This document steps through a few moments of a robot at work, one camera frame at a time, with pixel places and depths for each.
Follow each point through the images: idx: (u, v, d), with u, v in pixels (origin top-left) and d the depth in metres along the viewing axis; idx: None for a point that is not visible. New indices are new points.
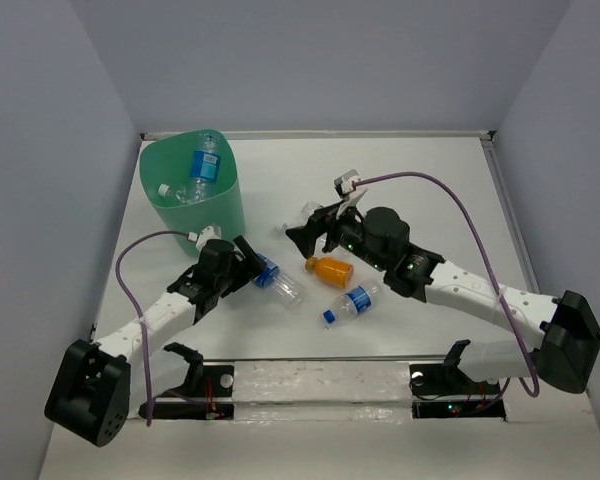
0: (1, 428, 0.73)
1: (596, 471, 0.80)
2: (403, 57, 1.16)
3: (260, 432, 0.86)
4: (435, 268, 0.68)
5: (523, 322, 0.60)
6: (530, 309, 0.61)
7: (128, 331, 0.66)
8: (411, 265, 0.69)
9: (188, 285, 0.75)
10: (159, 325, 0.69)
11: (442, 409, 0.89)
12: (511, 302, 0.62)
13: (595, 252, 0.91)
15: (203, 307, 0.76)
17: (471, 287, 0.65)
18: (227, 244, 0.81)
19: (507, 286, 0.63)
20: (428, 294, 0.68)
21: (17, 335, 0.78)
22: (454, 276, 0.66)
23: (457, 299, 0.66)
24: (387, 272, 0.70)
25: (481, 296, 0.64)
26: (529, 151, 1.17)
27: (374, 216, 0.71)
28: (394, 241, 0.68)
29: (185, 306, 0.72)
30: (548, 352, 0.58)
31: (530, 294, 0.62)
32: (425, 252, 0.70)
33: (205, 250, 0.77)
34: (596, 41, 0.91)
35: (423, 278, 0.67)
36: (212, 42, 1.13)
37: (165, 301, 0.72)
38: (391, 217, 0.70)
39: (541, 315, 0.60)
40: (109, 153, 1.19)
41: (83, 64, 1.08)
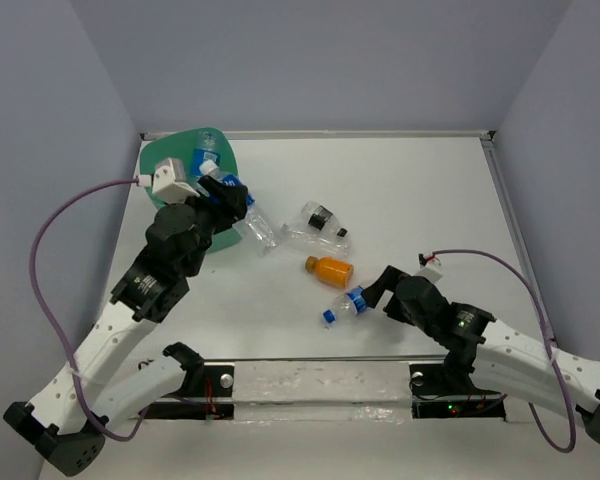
0: (1, 428, 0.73)
1: (595, 471, 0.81)
2: (403, 56, 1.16)
3: (260, 432, 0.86)
4: (486, 327, 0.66)
5: (577, 389, 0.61)
6: (583, 375, 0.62)
7: (62, 385, 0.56)
8: (461, 321, 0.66)
9: (137, 280, 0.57)
10: (98, 365, 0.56)
11: (443, 409, 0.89)
12: (564, 368, 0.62)
13: (594, 252, 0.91)
15: (162, 306, 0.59)
17: (523, 349, 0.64)
18: (185, 215, 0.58)
19: (559, 349, 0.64)
20: (481, 354, 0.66)
21: (17, 336, 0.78)
22: (506, 336, 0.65)
23: (508, 359, 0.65)
24: (435, 334, 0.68)
25: (533, 360, 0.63)
26: (529, 151, 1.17)
27: (407, 282, 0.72)
28: (428, 300, 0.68)
29: (128, 329, 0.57)
30: None
31: (583, 359, 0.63)
32: (473, 308, 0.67)
33: (150, 234, 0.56)
34: (597, 40, 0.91)
35: (475, 338, 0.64)
36: (211, 41, 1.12)
37: (105, 324, 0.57)
38: (422, 281, 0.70)
39: (595, 383, 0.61)
40: (108, 152, 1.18)
41: (82, 61, 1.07)
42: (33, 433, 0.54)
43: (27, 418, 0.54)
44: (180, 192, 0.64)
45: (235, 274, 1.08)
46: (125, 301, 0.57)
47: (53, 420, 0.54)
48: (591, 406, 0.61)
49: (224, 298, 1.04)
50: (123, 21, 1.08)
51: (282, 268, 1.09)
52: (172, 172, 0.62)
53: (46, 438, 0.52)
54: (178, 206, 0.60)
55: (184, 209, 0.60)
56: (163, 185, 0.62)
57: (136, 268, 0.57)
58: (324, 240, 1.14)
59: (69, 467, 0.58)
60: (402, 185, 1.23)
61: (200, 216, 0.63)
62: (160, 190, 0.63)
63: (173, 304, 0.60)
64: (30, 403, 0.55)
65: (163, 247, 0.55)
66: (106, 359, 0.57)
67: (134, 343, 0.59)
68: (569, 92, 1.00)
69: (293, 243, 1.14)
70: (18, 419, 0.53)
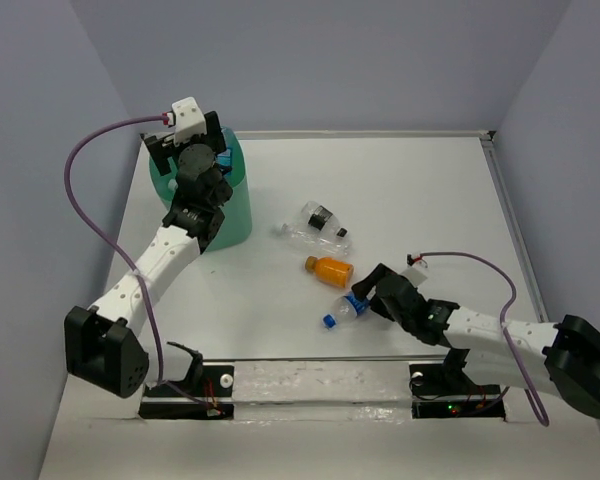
0: (3, 428, 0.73)
1: (596, 471, 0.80)
2: (403, 59, 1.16)
3: (260, 432, 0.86)
4: (452, 314, 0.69)
5: (528, 352, 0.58)
6: (534, 337, 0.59)
7: (127, 287, 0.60)
8: (432, 314, 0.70)
9: (185, 213, 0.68)
10: (160, 271, 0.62)
11: (442, 409, 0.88)
12: (516, 333, 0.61)
13: (594, 251, 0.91)
15: (207, 234, 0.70)
17: (483, 326, 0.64)
18: (204, 154, 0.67)
19: (512, 319, 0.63)
20: (452, 341, 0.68)
21: (17, 336, 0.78)
22: (467, 318, 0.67)
23: (475, 341, 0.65)
24: (411, 328, 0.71)
25: (489, 335, 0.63)
26: (529, 151, 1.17)
27: (386, 277, 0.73)
28: (405, 297, 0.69)
29: (184, 244, 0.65)
30: (559, 377, 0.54)
31: (534, 323, 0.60)
32: (444, 302, 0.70)
33: (182, 175, 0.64)
34: (596, 40, 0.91)
35: (442, 326, 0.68)
36: (211, 42, 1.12)
37: (162, 241, 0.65)
38: (400, 278, 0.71)
39: (544, 342, 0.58)
40: (108, 152, 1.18)
41: (81, 63, 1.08)
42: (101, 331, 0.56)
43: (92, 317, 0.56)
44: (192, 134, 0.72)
45: (235, 273, 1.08)
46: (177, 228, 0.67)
47: (122, 314, 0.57)
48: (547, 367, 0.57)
49: (224, 298, 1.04)
50: (124, 21, 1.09)
51: (281, 268, 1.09)
52: (198, 115, 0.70)
53: (116, 329, 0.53)
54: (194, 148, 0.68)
55: (201, 149, 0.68)
56: (194, 122, 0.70)
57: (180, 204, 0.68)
58: (323, 240, 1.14)
59: (124, 387, 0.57)
60: (402, 186, 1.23)
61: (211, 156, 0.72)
62: (184, 129, 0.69)
63: (215, 233, 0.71)
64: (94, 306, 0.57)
65: (197, 186, 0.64)
66: (165, 269, 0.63)
67: (182, 264, 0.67)
68: (568, 92, 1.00)
69: (294, 243, 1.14)
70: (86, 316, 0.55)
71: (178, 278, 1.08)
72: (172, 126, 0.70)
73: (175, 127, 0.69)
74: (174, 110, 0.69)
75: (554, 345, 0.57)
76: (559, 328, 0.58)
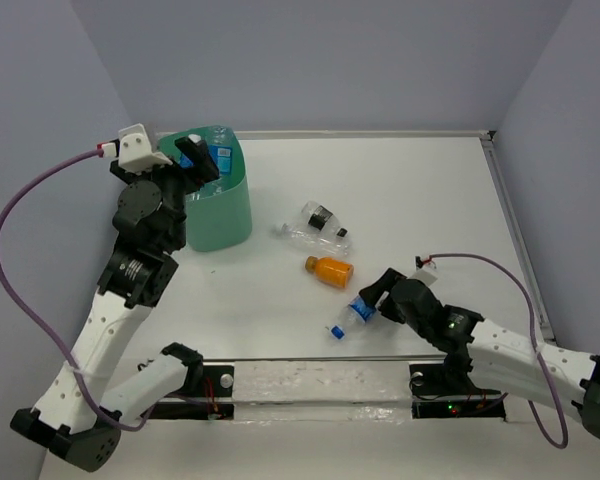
0: (4, 428, 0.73)
1: (596, 471, 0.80)
2: (403, 58, 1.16)
3: (260, 432, 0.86)
4: (475, 326, 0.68)
5: (563, 380, 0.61)
6: (569, 366, 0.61)
7: (65, 384, 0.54)
8: (453, 323, 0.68)
9: (125, 265, 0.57)
10: (100, 356, 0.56)
11: (442, 409, 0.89)
12: (550, 360, 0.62)
13: (595, 250, 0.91)
15: (155, 288, 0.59)
17: (511, 345, 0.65)
18: (150, 192, 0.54)
19: (545, 343, 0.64)
20: (472, 353, 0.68)
21: (17, 336, 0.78)
22: (493, 334, 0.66)
23: (499, 356, 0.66)
24: (428, 336, 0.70)
25: (520, 355, 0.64)
26: (529, 151, 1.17)
27: (401, 283, 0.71)
28: (423, 303, 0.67)
29: (124, 317, 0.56)
30: (589, 407, 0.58)
31: (569, 351, 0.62)
32: (464, 310, 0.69)
33: (119, 222, 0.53)
34: (597, 39, 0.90)
35: (465, 337, 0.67)
36: (211, 41, 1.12)
37: (98, 316, 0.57)
38: (417, 283, 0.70)
39: (580, 373, 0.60)
40: (108, 152, 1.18)
41: (81, 62, 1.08)
42: (43, 438, 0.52)
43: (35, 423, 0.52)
44: (153, 163, 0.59)
45: (235, 273, 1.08)
46: (115, 287, 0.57)
47: (62, 420, 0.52)
48: (580, 396, 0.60)
49: (225, 298, 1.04)
50: (123, 21, 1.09)
51: (281, 268, 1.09)
52: (146, 143, 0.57)
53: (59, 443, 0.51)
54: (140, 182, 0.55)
55: (148, 186, 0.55)
56: (135, 157, 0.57)
57: (119, 255, 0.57)
58: (324, 240, 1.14)
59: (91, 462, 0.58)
60: (402, 186, 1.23)
61: (169, 189, 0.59)
62: (127, 163, 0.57)
63: (165, 285, 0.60)
64: (36, 408, 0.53)
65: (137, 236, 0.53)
66: (107, 351, 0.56)
67: (130, 333, 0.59)
68: (568, 92, 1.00)
69: (294, 243, 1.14)
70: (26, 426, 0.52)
71: (177, 278, 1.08)
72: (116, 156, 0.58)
73: (118, 159, 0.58)
74: (120, 138, 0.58)
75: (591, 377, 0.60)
76: (595, 360, 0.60)
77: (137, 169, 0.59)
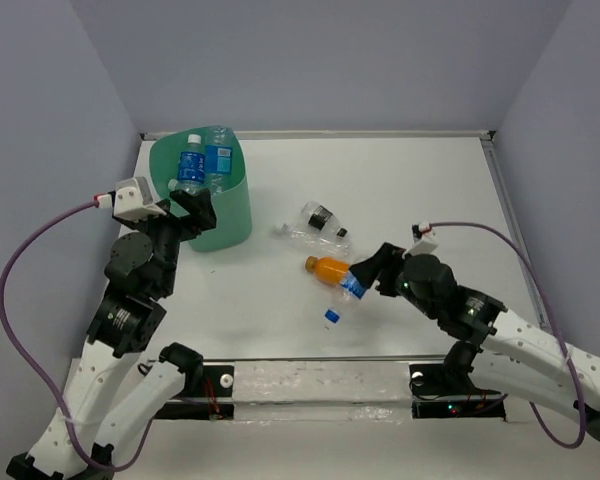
0: (4, 428, 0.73)
1: (597, 472, 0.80)
2: (403, 57, 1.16)
3: (260, 432, 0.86)
4: (497, 316, 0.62)
5: (590, 387, 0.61)
6: (597, 374, 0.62)
7: (57, 433, 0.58)
8: (471, 309, 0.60)
9: (113, 314, 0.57)
10: (90, 406, 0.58)
11: (442, 409, 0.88)
12: (579, 365, 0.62)
13: (596, 250, 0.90)
15: (143, 334, 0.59)
17: (535, 342, 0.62)
18: (141, 243, 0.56)
19: (573, 347, 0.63)
20: (488, 344, 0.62)
21: (17, 337, 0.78)
22: (518, 329, 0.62)
23: (519, 352, 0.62)
24: (441, 319, 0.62)
25: (548, 356, 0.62)
26: (529, 151, 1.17)
27: (415, 260, 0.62)
28: (444, 285, 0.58)
29: (111, 367, 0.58)
30: None
31: (596, 357, 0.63)
32: (482, 296, 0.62)
33: (110, 273, 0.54)
34: (598, 39, 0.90)
35: (485, 329, 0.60)
36: (211, 41, 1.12)
37: (88, 366, 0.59)
38: (436, 261, 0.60)
39: None
40: (109, 152, 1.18)
41: (81, 62, 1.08)
42: None
43: (29, 469, 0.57)
44: (147, 213, 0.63)
45: (235, 273, 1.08)
46: (104, 336, 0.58)
47: (56, 467, 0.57)
48: None
49: (225, 298, 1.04)
50: (123, 21, 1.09)
51: (281, 268, 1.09)
52: (138, 196, 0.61)
53: None
54: (133, 233, 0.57)
55: (141, 238, 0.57)
56: (129, 209, 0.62)
57: (108, 303, 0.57)
58: (324, 240, 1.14)
59: None
60: (402, 186, 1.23)
61: (162, 238, 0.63)
62: (122, 213, 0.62)
63: (153, 331, 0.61)
64: (31, 454, 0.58)
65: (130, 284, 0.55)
66: (96, 400, 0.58)
67: (121, 380, 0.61)
68: (569, 91, 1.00)
69: (294, 243, 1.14)
70: (20, 472, 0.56)
71: (177, 278, 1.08)
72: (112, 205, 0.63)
73: (114, 210, 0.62)
74: (115, 191, 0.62)
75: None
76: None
77: (132, 217, 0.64)
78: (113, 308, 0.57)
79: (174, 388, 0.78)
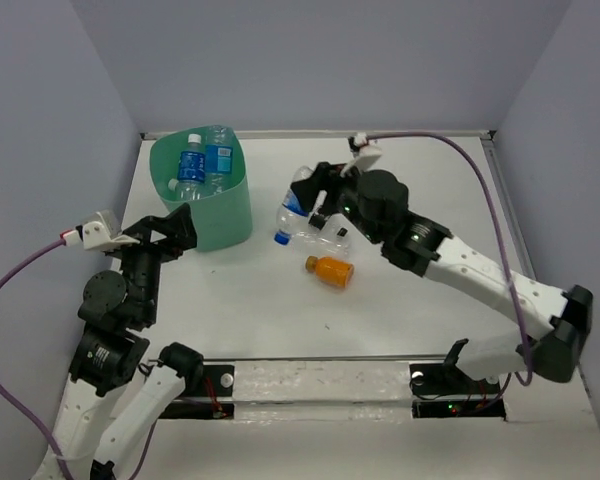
0: (3, 428, 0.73)
1: (597, 472, 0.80)
2: (403, 57, 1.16)
3: (259, 432, 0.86)
4: (442, 243, 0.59)
5: (532, 314, 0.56)
6: (540, 300, 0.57)
7: (52, 467, 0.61)
8: (415, 236, 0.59)
9: (92, 354, 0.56)
10: (76, 444, 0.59)
11: (443, 409, 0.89)
12: (521, 292, 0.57)
13: (596, 249, 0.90)
15: (126, 369, 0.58)
17: (480, 269, 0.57)
18: (115, 283, 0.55)
19: (517, 274, 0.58)
20: (430, 271, 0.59)
21: (17, 336, 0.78)
22: (462, 255, 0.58)
23: (462, 280, 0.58)
24: (384, 242, 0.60)
25: (488, 281, 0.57)
26: (529, 151, 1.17)
27: (371, 178, 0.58)
28: (398, 207, 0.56)
29: (95, 407, 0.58)
30: (550, 344, 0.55)
31: (540, 284, 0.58)
32: (429, 223, 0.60)
33: (85, 316, 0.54)
34: (597, 38, 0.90)
35: (430, 254, 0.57)
36: (211, 41, 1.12)
37: (73, 404, 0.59)
38: (389, 178, 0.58)
39: (551, 309, 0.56)
40: (109, 152, 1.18)
41: (81, 62, 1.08)
42: None
43: None
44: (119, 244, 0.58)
45: (235, 273, 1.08)
46: (87, 373, 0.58)
47: None
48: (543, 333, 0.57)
49: (225, 298, 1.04)
50: (124, 21, 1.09)
51: (281, 268, 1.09)
52: (104, 231, 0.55)
53: None
54: (107, 273, 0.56)
55: (114, 276, 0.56)
56: (97, 244, 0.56)
57: (87, 341, 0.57)
58: (324, 240, 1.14)
59: None
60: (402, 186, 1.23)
61: (140, 268, 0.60)
62: (91, 248, 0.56)
63: (137, 363, 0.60)
64: None
65: (103, 324, 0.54)
66: (83, 438, 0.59)
67: (109, 413, 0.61)
68: (569, 91, 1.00)
69: (294, 243, 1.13)
70: None
71: (177, 278, 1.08)
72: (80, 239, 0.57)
73: (82, 244, 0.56)
74: (81, 225, 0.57)
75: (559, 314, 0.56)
76: (564, 296, 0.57)
77: (104, 249, 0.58)
78: (93, 347, 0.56)
79: (172, 392, 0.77)
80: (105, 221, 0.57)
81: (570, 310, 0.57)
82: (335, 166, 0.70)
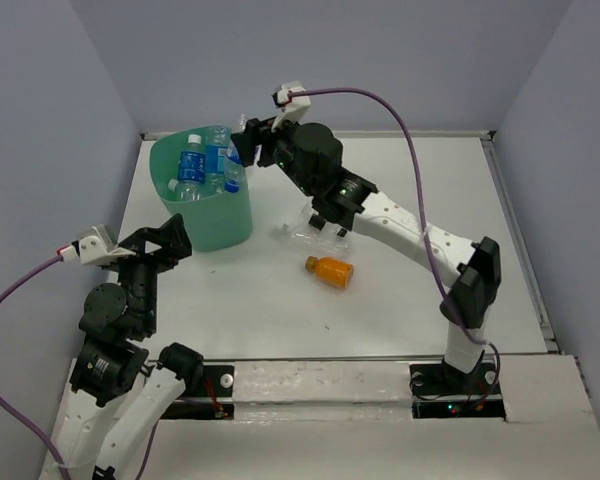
0: (3, 428, 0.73)
1: (597, 472, 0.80)
2: (403, 57, 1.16)
3: (259, 432, 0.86)
4: (367, 198, 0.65)
5: (442, 262, 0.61)
6: (450, 249, 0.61)
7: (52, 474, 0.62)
8: (343, 191, 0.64)
9: (92, 365, 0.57)
10: (79, 452, 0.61)
11: (443, 409, 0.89)
12: (434, 241, 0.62)
13: (595, 249, 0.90)
15: (125, 380, 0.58)
17: (400, 222, 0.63)
18: (114, 295, 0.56)
19: (433, 225, 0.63)
20: (355, 222, 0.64)
21: (17, 336, 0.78)
22: (385, 208, 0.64)
23: (385, 232, 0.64)
24: (316, 195, 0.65)
25: (407, 232, 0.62)
26: (529, 151, 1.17)
27: (308, 132, 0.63)
28: (329, 162, 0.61)
29: (96, 416, 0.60)
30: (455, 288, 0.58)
31: (453, 236, 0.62)
32: (358, 179, 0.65)
33: (85, 328, 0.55)
34: (597, 39, 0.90)
35: (355, 207, 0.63)
36: (211, 41, 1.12)
37: (74, 414, 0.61)
38: (325, 135, 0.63)
39: (459, 257, 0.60)
40: (109, 153, 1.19)
41: (82, 62, 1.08)
42: None
43: None
44: (115, 257, 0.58)
45: (235, 273, 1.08)
46: (86, 384, 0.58)
47: None
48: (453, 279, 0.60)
49: (224, 298, 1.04)
50: (124, 21, 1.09)
51: (281, 268, 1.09)
52: (101, 244, 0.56)
53: None
54: (106, 285, 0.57)
55: (114, 289, 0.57)
56: (94, 258, 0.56)
57: (87, 353, 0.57)
58: (323, 240, 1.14)
59: None
60: (402, 186, 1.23)
61: (137, 279, 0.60)
62: (89, 262, 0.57)
63: (136, 375, 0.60)
64: None
65: (104, 336, 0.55)
66: (85, 445, 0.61)
67: (109, 421, 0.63)
68: (569, 91, 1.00)
69: (294, 243, 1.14)
70: None
71: (177, 278, 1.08)
72: (77, 255, 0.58)
73: (80, 260, 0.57)
74: (77, 240, 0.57)
75: (468, 262, 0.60)
76: (475, 246, 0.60)
77: (102, 262, 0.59)
78: (92, 358, 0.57)
79: (172, 393, 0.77)
80: (100, 235, 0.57)
81: (479, 260, 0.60)
82: (265, 122, 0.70)
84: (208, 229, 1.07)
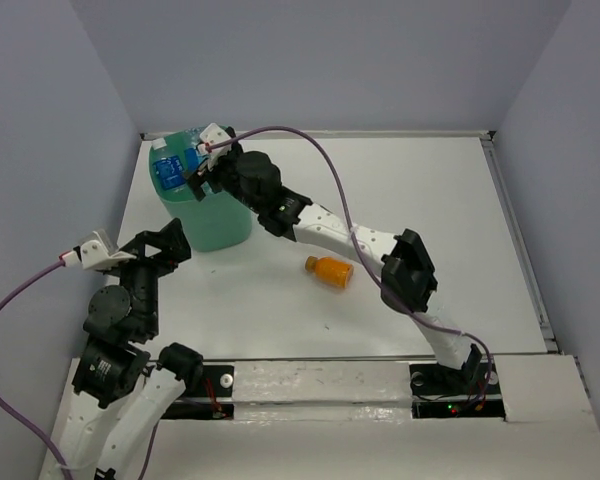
0: (3, 428, 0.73)
1: (597, 472, 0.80)
2: (402, 58, 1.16)
3: (259, 433, 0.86)
4: (304, 209, 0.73)
5: (369, 256, 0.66)
6: (376, 244, 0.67)
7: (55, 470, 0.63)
8: (284, 207, 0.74)
9: (94, 367, 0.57)
10: (80, 453, 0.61)
11: (442, 409, 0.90)
12: (361, 239, 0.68)
13: (594, 250, 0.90)
15: (127, 381, 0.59)
17: (332, 226, 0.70)
18: (119, 297, 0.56)
19: (360, 225, 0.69)
20: (297, 233, 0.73)
21: (17, 337, 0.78)
22: (318, 216, 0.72)
23: (321, 237, 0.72)
24: (260, 214, 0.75)
25: (337, 234, 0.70)
26: (529, 151, 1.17)
27: (251, 160, 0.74)
28: (269, 183, 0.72)
29: (97, 417, 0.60)
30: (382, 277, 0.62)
31: (378, 232, 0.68)
32: (297, 196, 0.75)
33: (90, 329, 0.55)
34: (596, 40, 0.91)
35: (292, 218, 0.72)
36: (211, 41, 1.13)
37: (77, 415, 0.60)
38: (263, 161, 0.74)
39: (382, 250, 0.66)
40: (109, 153, 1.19)
41: (81, 63, 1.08)
42: None
43: None
44: (116, 261, 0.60)
45: (235, 273, 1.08)
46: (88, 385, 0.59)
47: None
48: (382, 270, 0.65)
49: (223, 298, 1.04)
50: (124, 22, 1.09)
51: (280, 268, 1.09)
52: (103, 248, 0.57)
53: None
54: (111, 287, 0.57)
55: (118, 291, 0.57)
56: (95, 262, 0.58)
57: (90, 354, 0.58)
58: None
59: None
60: (402, 186, 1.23)
61: (138, 282, 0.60)
62: (89, 266, 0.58)
63: (138, 377, 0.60)
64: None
65: (108, 337, 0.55)
66: (87, 446, 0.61)
67: (112, 422, 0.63)
68: (568, 91, 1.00)
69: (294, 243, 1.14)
70: None
71: (177, 278, 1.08)
72: (78, 260, 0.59)
73: (81, 264, 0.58)
74: (78, 245, 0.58)
75: (390, 253, 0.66)
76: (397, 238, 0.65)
77: (104, 266, 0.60)
78: (95, 360, 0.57)
79: (172, 394, 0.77)
80: (102, 239, 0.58)
81: (403, 249, 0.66)
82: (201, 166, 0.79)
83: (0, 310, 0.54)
84: (204, 229, 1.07)
